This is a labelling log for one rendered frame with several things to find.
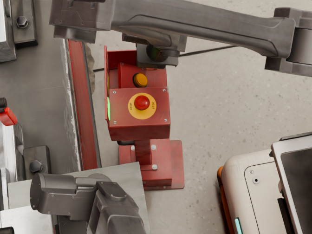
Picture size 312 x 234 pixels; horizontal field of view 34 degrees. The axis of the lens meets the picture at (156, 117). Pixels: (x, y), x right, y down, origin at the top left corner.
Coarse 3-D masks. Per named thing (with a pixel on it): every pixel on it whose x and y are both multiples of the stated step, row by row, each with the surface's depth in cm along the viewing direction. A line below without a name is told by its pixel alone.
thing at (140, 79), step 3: (138, 75) 138; (141, 75) 139; (144, 75) 140; (135, 78) 138; (138, 78) 138; (141, 78) 139; (144, 78) 139; (135, 81) 138; (138, 81) 138; (141, 81) 138; (144, 81) 139; (147, 81) 140; (138, 84) 138; (141, 84) 138; (144, 84) 139; (141, 87) 139
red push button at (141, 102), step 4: (140, 96) 128; (144, 96) 128; (136, 100) 128; (140, 100) 128; (144, 100) 128; (148, 100) 128; (136, 104) 127; (140, 104) 127; (144, 104) 127; (148, 104) 127; (136, 108) 128; (140, 108) 127; (144, 108) 127
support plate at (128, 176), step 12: (108, 168) 102; (120, 168) 102; (132, 168) 102; (120, 180) 101; (132, 180) 101; (12, 192) 100; (24, 192) 100; (132, 192) 100; (12, 204) 100; (24, 204) 100; (144, 204) 100; (144, 216) 99; (144, 228) 98
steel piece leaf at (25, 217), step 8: (16, 208) 99; (24, 208) 99; (8, 216) 99; (16, 216) 99; (24, 216) 99; (32, 216) 99; (40, 216) 99; (48, 216) 99; (8, 224) 98; (16, 224) 98; (24, 224) 98; (32, 224) 98; (40, 224) 98; (48, 224) 98; (16, 232) 98; (24, 232) 98; (32, 232) 98; (40, 232) 98; (48, 232) 98
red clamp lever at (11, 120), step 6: (0, 102) 80; (6, 102) 82; (0, 108) 81; (6, 108) 84; (0, 114) 83; (6, 114) 84; (12, 114) 86; (0, 120) 85; (6, 120) 86; (12, 120) 87
